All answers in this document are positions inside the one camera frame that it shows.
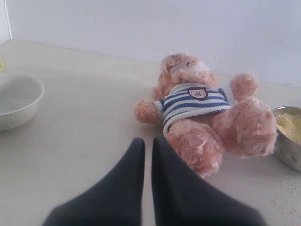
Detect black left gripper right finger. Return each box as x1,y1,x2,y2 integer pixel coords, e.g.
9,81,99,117
151,137,267,226

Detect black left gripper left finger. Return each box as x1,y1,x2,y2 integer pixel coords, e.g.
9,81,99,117
43,138,145,226

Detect pink teddy bear striped shirt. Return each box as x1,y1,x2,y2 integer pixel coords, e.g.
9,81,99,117
134,53,277,178

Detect steel bowl of millet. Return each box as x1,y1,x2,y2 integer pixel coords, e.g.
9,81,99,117
273,106,301,172

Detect white ceramic bowl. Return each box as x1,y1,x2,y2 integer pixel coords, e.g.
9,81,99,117
0,73,45,131

